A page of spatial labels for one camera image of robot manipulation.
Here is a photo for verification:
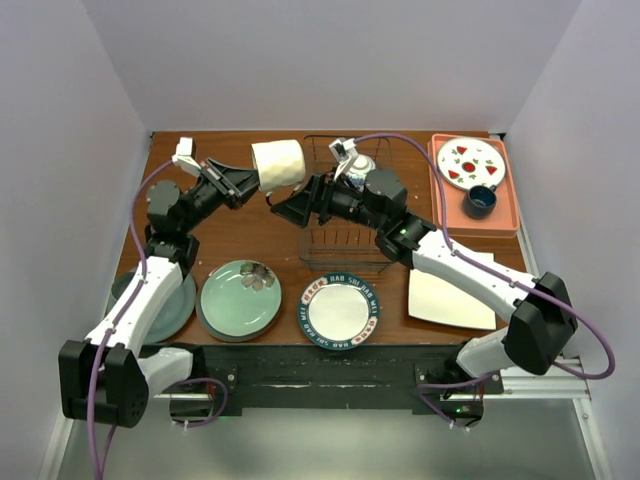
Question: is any dark blue cup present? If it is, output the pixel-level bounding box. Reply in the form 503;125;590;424
462;185;497;220

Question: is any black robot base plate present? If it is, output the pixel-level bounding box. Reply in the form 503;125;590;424
168;344;504;423

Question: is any cream ceramic mug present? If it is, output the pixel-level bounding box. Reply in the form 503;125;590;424
251;140;306;196

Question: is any grey ceramic mug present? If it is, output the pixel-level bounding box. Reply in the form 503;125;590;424
108;271;135;308

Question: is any blue floral white bowl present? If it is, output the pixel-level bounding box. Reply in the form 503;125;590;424
346;154;376;190

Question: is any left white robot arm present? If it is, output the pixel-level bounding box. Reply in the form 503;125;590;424
58;159;259;428

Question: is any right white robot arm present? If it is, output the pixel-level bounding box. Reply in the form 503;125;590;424
270;169;578;393

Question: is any salmon pink tray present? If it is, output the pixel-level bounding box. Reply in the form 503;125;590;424
427;133;520;238

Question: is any black wire dish rack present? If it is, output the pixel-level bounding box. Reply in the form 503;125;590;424
298;134;391;275

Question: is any green plate with flower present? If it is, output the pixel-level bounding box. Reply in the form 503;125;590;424
198;260;282;335

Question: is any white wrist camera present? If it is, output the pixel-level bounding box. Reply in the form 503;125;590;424
171;137;201;177
329;138;359;181

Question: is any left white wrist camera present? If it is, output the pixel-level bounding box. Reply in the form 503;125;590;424
171;137;201;177

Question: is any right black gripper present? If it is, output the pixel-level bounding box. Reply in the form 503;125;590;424
271;166;385;232

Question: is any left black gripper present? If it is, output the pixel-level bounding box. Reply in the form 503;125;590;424
179;158;270;235

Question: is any white plate teal lettered rim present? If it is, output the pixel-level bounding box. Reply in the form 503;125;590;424
297;272;380;351

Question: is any dark plate under green plate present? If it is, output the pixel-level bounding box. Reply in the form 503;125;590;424
195;300;277;343

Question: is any grey-green round plate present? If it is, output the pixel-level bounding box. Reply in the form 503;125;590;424
106;274;197;345

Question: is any watermelon pattern white plate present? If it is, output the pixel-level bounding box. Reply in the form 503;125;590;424
436;137;507;191

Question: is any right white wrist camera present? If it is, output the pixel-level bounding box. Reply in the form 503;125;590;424
329;138;359;181

